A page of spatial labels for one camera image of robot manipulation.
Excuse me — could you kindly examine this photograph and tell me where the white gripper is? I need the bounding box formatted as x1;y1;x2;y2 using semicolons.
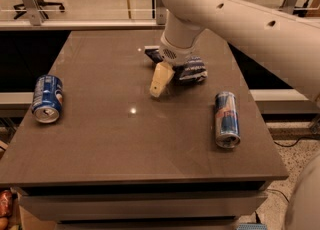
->
149;35;194;97

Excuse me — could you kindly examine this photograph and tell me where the blue chip bag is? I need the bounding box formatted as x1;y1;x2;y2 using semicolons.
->
144;46;208;85

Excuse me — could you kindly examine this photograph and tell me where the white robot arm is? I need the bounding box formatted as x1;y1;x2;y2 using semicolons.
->
159;0;320;104

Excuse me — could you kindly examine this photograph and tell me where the red bull can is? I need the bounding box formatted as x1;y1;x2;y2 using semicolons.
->
215;91;240;149

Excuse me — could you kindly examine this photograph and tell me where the blue pepsi can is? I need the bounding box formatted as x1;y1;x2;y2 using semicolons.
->
31;75;63;123

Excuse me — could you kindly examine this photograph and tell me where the red snack bag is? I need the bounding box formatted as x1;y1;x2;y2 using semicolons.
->
0;190;13;217

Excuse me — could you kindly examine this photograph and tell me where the grey table drawer unit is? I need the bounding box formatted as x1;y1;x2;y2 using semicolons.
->
14;180;269;230

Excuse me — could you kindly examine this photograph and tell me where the left metal railing bracket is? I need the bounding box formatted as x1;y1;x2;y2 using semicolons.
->
22;0;44;26

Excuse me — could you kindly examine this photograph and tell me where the black floor cable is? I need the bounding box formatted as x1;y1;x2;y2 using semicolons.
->
266;135;320;205

